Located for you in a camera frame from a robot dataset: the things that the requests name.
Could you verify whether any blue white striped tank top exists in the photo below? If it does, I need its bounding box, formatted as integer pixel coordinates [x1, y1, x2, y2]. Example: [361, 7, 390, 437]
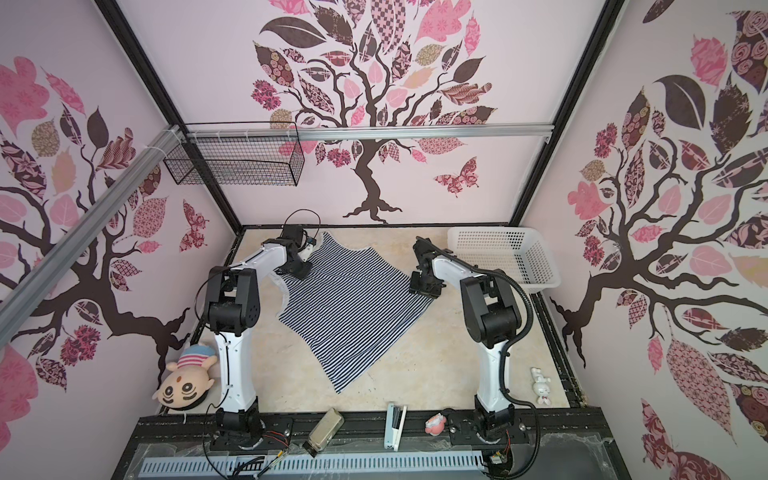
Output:
[278, 232, 433, 393]

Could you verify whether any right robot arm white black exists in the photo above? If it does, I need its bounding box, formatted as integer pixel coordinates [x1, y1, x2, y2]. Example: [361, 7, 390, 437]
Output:
[409, 237, 522, 442]

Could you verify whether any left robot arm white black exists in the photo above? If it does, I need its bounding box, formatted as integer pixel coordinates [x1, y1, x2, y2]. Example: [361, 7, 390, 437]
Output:
[201, 236, 316, 450]

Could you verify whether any white plastic laundry basket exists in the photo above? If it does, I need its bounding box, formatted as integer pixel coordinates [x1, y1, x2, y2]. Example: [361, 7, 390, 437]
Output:
[447, 227, 561, 293]

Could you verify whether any white stapler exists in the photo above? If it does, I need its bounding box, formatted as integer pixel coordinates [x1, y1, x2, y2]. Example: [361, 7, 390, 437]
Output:
[384, 403, 407, 451]

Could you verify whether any pink white small toy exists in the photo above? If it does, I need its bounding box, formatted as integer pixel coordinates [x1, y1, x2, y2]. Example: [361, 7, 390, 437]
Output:
[424, 413, 447, 437]

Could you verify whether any small white figurine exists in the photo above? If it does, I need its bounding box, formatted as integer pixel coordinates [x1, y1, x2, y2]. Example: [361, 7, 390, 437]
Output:
[530, 367, 552, 406]

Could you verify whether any cartoon doll head toy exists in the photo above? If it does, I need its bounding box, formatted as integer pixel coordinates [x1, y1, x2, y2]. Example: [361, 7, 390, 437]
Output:
[152, 344, 218, 411]

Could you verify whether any tan rectangular box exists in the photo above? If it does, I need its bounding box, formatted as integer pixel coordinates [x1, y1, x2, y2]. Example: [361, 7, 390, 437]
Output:
[303, 408, 345, 457]

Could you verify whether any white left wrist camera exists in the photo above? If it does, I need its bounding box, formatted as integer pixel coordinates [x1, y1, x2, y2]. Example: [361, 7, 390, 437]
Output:
[300, 237, 317, 257]

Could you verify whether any black left camera cable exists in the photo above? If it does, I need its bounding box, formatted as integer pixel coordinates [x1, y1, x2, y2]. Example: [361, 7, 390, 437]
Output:
[281, 208, 324, 241]

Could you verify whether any black wire basket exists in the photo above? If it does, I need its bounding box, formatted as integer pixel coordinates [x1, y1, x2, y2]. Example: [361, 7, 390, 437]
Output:
[164, 120, 305, 187]

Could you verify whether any black corrugated cable conduit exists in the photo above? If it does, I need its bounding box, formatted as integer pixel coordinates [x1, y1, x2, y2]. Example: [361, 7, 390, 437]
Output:
[419, 239, 542, 478]

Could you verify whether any aluminium rail back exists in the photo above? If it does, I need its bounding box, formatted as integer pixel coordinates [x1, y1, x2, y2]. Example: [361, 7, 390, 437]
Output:
[186, 123, 554, 141]

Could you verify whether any aluminium rail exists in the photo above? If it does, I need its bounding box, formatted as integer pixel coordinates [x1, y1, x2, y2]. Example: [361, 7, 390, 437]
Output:
[186, 123, 554, 141]
[1, 125, 183, 345]

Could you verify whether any white slotted cable duct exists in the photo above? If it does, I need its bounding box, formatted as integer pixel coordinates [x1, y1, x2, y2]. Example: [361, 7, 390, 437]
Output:
[135, 451, 485, 479]

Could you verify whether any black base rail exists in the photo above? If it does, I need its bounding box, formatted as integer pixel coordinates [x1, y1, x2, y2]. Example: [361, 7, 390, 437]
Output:
[110, 406, 630, 479]

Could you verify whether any black corner frame post left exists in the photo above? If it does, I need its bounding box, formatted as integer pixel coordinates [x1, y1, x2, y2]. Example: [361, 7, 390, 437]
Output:
[94, 0, 244, 236]

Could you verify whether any black corner frame post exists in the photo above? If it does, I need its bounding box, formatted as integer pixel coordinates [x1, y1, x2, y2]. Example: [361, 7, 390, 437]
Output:
[507, 0, 626, 227]
[94, 0, 244, 236]

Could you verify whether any aluminium rail left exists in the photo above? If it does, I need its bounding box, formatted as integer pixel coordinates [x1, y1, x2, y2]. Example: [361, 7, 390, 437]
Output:
[1, 125, 183, 345]

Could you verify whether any black corner frame post right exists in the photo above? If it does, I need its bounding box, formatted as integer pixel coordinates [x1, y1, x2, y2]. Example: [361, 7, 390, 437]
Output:
[507, 0, 626, 227]

